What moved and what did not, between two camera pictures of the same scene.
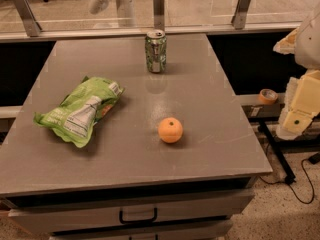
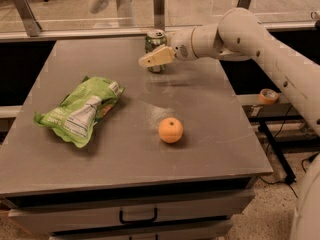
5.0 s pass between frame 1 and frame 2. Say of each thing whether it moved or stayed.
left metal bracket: stayed
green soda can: stayed
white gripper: moved
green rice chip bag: stayed
